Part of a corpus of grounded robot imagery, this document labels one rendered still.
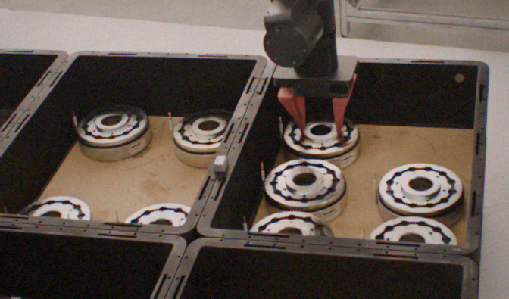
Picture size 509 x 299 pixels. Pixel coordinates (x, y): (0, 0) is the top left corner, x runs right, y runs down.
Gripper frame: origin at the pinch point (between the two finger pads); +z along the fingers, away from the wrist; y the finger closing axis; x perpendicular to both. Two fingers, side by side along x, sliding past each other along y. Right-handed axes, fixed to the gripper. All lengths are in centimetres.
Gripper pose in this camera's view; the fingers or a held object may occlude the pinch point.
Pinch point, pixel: (320, 126)
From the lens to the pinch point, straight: 130.2
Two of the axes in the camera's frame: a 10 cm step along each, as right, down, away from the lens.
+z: 1.0, 8.4, 5.4
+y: 9.6, 0.5, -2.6
